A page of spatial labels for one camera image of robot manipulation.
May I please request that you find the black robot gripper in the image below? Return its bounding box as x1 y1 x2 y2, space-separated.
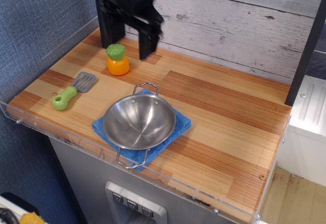
99 0 164 60

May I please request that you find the orange toy carrot green top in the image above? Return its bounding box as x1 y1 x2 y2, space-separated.
106 43 130 76

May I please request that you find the blue folded cloth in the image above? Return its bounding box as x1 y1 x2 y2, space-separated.
91 88 192 172

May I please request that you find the clear acrylic table guard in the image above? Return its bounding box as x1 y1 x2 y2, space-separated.
8 31 291 223

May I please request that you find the grey cabinet with dispenser panel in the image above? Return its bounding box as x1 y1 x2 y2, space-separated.
50 138 231 223

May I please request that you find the yellow object bottom left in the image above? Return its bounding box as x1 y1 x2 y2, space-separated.
19 212 46 224

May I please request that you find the white ribbed appliance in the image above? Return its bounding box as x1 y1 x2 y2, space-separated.
277 75 325 186

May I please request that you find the black vertical frame post left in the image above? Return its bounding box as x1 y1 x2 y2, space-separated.
95 0 108 48

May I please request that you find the black vertical frame post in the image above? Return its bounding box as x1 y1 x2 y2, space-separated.
95 0 108 48
285 0 325 106

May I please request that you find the green handled grey spatula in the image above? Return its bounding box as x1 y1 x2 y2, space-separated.
51 72 96 111

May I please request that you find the stainless steel bowl with handles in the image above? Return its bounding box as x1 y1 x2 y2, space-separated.
102 82 176 170

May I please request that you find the black vertical frame post right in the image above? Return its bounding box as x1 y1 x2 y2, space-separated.
285 0 325 106

